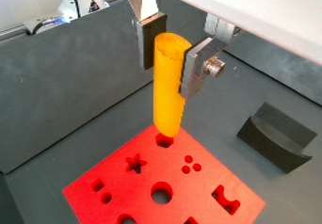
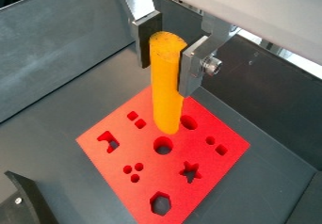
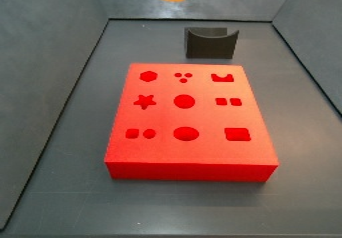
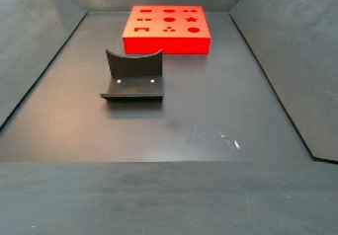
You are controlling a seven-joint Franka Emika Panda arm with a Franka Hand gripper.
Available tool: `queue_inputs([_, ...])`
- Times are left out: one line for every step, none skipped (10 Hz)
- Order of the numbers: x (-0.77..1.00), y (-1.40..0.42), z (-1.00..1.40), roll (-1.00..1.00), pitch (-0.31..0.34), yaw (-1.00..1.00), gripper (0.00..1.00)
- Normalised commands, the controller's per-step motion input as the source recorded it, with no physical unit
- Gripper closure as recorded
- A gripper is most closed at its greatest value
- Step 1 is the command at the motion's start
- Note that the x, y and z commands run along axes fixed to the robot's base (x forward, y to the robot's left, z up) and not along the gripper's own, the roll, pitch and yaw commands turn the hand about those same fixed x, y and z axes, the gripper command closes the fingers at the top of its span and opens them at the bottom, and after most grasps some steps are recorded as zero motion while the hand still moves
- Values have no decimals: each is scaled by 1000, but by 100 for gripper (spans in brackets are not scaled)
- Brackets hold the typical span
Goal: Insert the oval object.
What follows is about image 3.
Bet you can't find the red shape sorter block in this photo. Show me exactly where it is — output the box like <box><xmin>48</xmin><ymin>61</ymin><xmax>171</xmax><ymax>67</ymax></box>
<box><xmin>104</xmin><ymin>63</ymin><xmax>279</xmax><ymax>182</ymax></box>

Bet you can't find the black curved cradle block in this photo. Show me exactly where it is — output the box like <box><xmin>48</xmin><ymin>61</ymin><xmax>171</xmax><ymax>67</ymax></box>
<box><xmin>184</xmin><ymin>27</ymin><xmax>239</xmax><ymax>59</ymax></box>

